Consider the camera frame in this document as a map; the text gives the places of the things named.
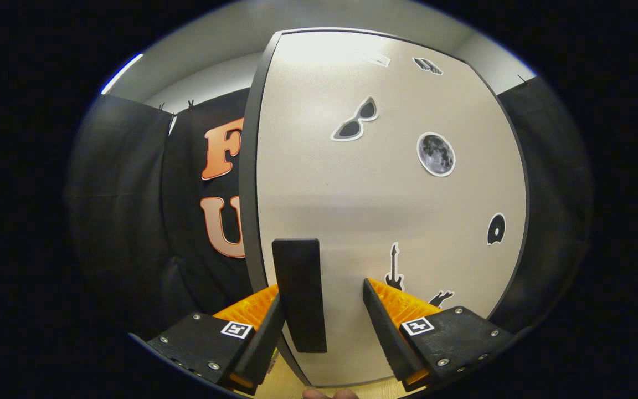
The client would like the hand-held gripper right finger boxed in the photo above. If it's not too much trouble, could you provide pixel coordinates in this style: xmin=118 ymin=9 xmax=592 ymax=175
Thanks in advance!
xmin=362 ymin=277 xmax=514 ymax=393

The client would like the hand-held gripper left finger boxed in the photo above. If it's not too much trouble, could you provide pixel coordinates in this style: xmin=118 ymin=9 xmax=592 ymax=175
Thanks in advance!
xmin=147 ymin=284 xmax=287 ymax=395

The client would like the black door handle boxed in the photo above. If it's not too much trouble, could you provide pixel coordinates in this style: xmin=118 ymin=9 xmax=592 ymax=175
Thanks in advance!
xmin=272 ymin=238 xmax=328 ymax=354

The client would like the dark grey shoe cabinet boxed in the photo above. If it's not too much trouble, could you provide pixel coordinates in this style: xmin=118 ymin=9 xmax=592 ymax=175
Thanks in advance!
xmin=239 ymin=28 xmax=531 ymax=388

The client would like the black backdrop cloth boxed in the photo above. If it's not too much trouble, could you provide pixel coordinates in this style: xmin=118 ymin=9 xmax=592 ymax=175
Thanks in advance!
xmin=64 ymin=75 xmax=594 ymax=344

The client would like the narrow ceiling light panel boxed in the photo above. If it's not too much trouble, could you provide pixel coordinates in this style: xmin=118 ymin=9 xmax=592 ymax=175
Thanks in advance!
xmin=100 ymin=53 xmax=144 ymax=95

